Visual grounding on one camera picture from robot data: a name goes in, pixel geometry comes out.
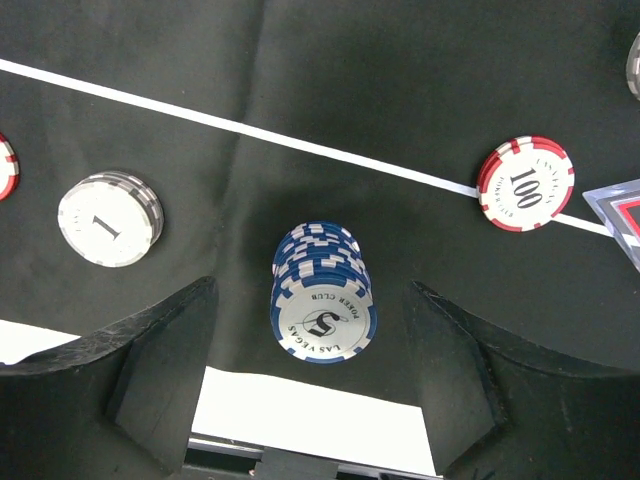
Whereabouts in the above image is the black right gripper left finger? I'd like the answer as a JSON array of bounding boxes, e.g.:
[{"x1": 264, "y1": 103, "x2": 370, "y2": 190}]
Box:
[{"x1": 1, "y1": 276, "x2": 218, "y2": 479}]

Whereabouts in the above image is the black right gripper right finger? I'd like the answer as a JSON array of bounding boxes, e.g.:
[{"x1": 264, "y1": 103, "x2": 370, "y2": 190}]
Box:
[{"x1": 409, "y1": 282, "x2": 639, "y2": 479}]

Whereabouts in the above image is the grey white chip stack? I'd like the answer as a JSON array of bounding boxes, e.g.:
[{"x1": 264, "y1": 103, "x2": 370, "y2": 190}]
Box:
[{"x1": 57, "y1": 170, "x2": 164, "y2": 268}]

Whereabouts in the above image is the blue white chip stack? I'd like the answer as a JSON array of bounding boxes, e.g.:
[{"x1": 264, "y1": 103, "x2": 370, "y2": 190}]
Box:
[{"x1": 270, "y1": 221, "x2": 378, "y2": 365}]

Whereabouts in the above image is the red triangular dealer marker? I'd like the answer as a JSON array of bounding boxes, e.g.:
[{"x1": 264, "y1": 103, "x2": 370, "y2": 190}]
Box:
[{"x1": 582, "y1": 179, "x2": 640, "y2": 270}]

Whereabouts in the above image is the red white chip stack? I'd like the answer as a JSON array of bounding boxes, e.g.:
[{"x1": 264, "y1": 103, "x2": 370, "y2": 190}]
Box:
[{"x1": 0, "y1": 134, "x2": 20, "y2": 201}]

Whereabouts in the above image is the black poker table mat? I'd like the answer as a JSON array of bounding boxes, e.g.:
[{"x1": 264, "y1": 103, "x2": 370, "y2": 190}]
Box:
[{"x1": 1, "y1": 1, "x2": 639, "y2": 402}]

